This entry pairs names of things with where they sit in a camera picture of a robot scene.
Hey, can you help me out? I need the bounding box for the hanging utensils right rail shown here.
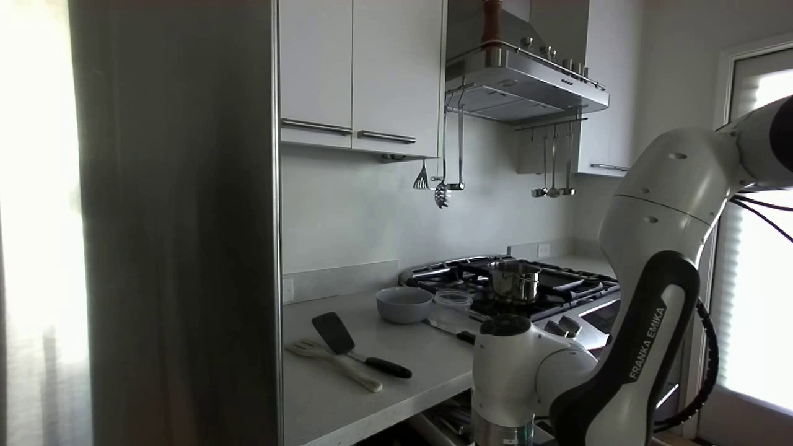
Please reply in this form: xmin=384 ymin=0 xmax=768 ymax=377
xmin=534 ymin=127 xmax=576 ymax=198

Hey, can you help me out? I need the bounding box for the beige slotted spatula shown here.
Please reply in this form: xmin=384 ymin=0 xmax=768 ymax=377
xmin=286 ymin=339 xmax=384 ymax=394

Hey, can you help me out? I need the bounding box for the hanging steel utensil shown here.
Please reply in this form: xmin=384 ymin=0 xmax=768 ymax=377
xmin=411 ymin=162 xmax=430 ymax=192

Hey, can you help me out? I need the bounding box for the tall dark grey cabinet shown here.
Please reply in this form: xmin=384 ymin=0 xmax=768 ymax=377
xmin=70 ymin=0 xmax=282 ymax=446

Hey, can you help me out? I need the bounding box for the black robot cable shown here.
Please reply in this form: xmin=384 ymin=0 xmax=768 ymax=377
xmin=652 ymin=193 xmax=793 ymax=432

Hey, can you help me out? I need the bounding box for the gas stove with oven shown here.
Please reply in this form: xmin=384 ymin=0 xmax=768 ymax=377
xmin=399 ymin=255 xmax=619 ymax=349

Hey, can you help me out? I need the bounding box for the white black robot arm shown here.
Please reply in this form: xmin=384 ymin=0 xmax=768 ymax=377
xmin=472 ymin=96 xmax=793 ymax=446

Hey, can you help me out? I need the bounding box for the steel pot with lid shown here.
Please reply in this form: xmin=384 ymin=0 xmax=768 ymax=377
xmin=486 ymin=255 xmax=540 ymax=304

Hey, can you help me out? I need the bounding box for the clear plastic container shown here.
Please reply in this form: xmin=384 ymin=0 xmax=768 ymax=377
xmin=434 ymin=291 xmax=474 ymax=316

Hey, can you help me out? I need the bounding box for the stainless steel range hood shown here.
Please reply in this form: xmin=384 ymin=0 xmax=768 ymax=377
xmin=446 ymin=0 xmax=609 ymax=121

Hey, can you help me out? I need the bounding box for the black spatula black handle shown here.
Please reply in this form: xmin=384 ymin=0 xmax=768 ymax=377
xmin=313 ymin=312 xmax=411 ymax=379

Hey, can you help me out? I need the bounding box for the grey ceramic bowl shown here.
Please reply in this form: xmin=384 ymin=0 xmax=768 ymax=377
xmin=377 ymin=288 xmax=434 ymax=325

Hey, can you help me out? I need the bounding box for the white upper cabinet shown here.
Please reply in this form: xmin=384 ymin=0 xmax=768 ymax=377
xmin=280 ymin=0 xmax=446 ymax=158

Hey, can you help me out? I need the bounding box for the white right wall cabinet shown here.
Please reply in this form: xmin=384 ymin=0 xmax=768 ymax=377
xmin=578 ymin=0 xmax=644 ymax=176

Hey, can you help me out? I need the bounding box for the hanging ladle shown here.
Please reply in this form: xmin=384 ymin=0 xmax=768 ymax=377
xmin=434 ymin=111 xmax=450 ymax=209

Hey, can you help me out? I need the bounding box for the black handled kitchen knife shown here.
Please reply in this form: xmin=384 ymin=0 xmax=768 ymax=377
xmin=425 ymin=320 xmax=476 ymax=345

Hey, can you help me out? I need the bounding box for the open wooden drawer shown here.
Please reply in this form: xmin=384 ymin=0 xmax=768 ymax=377
xmin=355 ymin=392 xmax=474 ymax=446

